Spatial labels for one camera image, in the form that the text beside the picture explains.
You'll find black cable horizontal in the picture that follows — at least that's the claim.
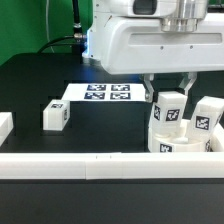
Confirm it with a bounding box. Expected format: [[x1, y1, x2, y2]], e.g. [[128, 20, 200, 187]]
[[38, 33, 87, 54]]

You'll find white front fence wall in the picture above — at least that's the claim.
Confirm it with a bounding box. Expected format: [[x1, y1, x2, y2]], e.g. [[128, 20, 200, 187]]
[[0, 152, 224, 180]]

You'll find white fence wall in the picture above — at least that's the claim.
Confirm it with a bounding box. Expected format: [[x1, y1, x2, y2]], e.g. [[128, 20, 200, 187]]
[[213, 124, 224, 152], [0, 152, 224, 180], [0, 112, 14, 146]]

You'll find white marker sheet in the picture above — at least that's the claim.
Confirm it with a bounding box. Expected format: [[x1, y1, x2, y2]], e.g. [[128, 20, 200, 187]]
[[62, 83, 145, 102]]

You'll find thin white cable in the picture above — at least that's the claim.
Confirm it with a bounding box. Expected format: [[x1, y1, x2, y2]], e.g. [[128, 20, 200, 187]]
[[45, 0, 56, 54]]

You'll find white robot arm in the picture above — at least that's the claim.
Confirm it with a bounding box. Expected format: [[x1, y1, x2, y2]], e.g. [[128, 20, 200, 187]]
[[83, 0, 224, 102]]

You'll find white right fence wall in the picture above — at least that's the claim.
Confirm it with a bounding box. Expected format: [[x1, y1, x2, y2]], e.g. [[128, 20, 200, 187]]
[[213, 124, 224, 152]]

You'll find white left fence wall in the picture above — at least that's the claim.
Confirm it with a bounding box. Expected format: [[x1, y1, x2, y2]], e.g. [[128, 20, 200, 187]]
[[0, 112, 14, 146]]

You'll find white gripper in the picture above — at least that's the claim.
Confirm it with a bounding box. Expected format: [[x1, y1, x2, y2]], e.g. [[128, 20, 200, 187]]
[[93, 0, 224, 103]]

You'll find black cable vertical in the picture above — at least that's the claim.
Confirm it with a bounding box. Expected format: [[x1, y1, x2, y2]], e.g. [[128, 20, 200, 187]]
[[72, 0, 82, 30]]

